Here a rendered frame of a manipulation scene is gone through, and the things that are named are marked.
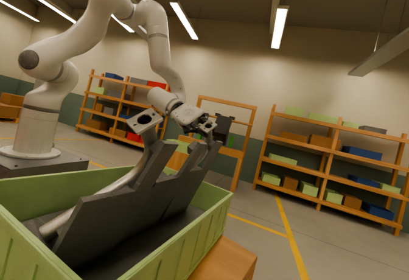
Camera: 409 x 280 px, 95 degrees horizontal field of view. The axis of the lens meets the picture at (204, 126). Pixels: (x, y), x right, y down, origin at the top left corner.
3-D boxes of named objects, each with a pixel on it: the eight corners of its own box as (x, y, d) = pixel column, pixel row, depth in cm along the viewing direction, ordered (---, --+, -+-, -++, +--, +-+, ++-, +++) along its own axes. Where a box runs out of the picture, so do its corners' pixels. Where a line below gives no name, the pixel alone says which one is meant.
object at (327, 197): (400, 238, 382) (426, 131, 384) (251, 189, 467) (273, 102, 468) (383, 226, 434) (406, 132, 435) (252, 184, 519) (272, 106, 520)
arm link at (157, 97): (178, 116, 83) (162, 117, 75) (160, 103, 89) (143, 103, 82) (184, 98, 80) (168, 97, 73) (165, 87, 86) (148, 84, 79)
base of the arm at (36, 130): (40, 145, 90) (48, 108, 90) (70, 156, 86) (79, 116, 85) (-14, 148, 72) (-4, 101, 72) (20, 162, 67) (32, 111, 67)
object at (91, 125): (149, 156, 550) (168, 83, 552) (73, 131, 635) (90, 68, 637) (159, 154, 603) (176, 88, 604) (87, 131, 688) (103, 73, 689)
